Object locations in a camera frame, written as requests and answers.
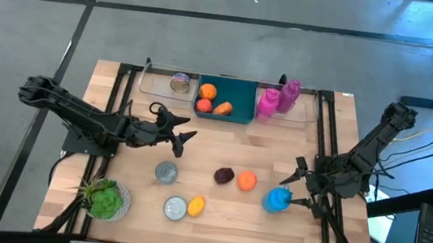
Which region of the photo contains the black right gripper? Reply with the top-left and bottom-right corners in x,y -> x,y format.
275,154 -> 346,223

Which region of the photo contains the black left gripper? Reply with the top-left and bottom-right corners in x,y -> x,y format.
122,101 -> 201,162

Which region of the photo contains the red-orange toy fruit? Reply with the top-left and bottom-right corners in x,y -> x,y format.
194,96 -> 215,115

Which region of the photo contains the colourful label tin can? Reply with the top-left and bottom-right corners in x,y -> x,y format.
167,72 -> 193,96

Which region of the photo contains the round orange toy fruit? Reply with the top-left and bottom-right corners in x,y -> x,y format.
198,81 -> 219,102

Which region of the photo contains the orange toy sweet potato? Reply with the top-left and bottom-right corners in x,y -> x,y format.
211,99 -> 235,119

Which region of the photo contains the pink plastic bottle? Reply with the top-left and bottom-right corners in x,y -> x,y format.
255,85 -> 282,124

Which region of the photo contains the magenta plastic bottle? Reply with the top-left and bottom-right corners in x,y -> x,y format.
276,77 -> 303,116

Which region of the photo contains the blue plastic bottle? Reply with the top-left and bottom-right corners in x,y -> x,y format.
260,180 -> 295,217

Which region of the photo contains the plain silver tin can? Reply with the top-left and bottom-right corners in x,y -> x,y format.
153,159 -> 181,187

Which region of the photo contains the clear plastic container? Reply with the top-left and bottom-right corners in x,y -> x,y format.
136,60 -> 201,105
253,80 -> 323,133

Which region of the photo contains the blocky orange toy fruit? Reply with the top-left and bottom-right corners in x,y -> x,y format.
236,169 -> 259,193

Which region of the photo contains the dark maroon toy fruit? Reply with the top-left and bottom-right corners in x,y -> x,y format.
212,166 -> 236,187

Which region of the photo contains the teal plastic bin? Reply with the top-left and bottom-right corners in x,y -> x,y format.
192,72 -> 260,126

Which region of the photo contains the blue label tin can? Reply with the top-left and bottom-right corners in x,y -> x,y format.
161,193 -> 190,223

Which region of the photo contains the yellow toy lemon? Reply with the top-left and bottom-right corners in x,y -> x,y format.
186,193 -> 207,219

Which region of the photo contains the potted green succulent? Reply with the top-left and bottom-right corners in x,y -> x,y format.
66,173 -> 135,224

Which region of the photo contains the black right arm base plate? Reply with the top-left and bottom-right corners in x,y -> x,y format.
312,154 -> 373,193

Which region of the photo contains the black aluminium table frame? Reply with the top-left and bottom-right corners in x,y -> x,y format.
33,47 -> 396,243

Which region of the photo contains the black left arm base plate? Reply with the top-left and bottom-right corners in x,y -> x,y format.
60,119 -> 123,159

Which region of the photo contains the yellow power cable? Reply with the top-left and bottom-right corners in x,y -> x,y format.
392,115 -> 433,147

